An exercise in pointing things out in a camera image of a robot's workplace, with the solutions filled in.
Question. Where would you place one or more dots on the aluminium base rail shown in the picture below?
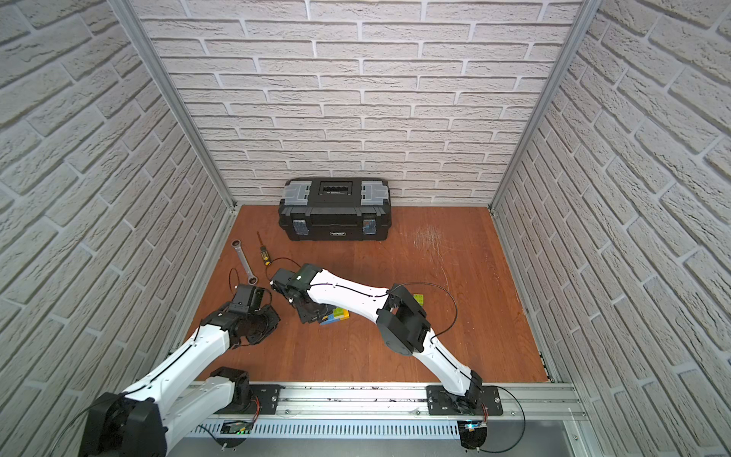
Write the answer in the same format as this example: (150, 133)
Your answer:
(411, 401)

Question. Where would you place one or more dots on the silver combination wrench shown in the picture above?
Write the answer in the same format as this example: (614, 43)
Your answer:
(252, 279)

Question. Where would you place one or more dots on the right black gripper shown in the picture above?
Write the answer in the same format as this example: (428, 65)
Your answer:
(306, 317)

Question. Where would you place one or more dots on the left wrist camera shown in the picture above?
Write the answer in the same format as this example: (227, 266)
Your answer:
(246, 300)

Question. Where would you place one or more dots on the black mounting plate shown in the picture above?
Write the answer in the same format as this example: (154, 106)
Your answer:
(442, 403)
(262, 398)

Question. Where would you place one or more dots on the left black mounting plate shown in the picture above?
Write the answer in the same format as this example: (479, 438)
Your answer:
(262, 398)

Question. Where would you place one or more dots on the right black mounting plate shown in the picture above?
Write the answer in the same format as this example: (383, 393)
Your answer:
(442, 403)

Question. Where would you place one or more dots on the yellow black screwdriver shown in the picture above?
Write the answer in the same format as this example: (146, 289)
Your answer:
(263, 250)

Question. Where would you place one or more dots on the black plastic toolbox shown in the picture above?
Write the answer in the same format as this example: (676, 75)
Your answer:
(335, 209)

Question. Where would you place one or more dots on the blue long lego brick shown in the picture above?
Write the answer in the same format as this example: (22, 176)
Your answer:
(328, 320)

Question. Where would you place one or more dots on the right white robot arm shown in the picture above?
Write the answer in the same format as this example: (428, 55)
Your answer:
(316, 293)

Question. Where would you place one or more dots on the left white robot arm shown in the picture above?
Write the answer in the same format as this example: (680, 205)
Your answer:
(150, 417)

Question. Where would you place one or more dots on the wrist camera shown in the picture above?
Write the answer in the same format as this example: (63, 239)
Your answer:
(246, 300)
(289, 284)

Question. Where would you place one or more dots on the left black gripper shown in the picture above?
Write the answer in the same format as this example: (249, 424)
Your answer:
(261, 323)

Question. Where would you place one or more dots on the white slotted cable duct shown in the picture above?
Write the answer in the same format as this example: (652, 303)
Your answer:
(329, 429)

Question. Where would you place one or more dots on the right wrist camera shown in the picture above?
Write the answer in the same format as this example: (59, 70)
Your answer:
(289, 284)

